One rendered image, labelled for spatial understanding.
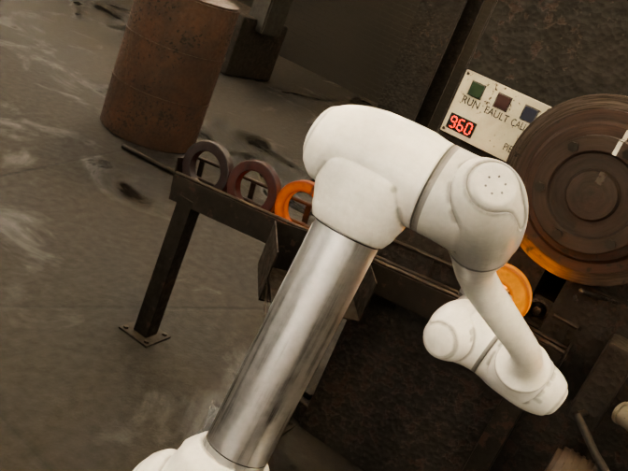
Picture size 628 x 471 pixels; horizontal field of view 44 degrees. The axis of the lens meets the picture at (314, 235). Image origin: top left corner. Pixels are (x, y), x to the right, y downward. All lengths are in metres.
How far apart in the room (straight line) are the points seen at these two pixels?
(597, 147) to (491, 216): 0.96
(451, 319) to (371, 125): 0.57
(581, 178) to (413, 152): 0.94
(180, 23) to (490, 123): 2.51
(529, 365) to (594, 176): 0.63
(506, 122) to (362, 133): 1.17
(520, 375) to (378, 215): 0.55
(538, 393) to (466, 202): 0.63
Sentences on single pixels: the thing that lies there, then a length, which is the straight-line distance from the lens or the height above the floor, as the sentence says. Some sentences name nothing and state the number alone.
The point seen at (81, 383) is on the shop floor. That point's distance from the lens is 2.45.
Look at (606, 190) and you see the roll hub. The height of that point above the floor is 1.14.
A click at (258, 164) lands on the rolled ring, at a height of 0.74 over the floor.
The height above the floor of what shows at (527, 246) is 0.91.
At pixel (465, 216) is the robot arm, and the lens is 1.00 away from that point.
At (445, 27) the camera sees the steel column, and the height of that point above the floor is 1.20.
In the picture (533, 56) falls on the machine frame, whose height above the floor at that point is 1.34.
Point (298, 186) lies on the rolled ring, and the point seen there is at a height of 0.74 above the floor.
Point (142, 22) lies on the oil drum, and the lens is 4.47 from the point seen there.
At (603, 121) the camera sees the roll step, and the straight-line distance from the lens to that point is 1.98.
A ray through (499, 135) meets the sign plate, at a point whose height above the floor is 1.12.
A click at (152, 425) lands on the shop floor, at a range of 2.37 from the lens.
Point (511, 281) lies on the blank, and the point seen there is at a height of 0.87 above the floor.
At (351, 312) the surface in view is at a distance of 1.99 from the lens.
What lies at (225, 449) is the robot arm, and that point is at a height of 0.73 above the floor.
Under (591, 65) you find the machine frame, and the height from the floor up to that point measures 1.37.
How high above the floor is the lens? 1.42
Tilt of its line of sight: 20 degrees down
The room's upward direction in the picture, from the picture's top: 23 degrees clockwise
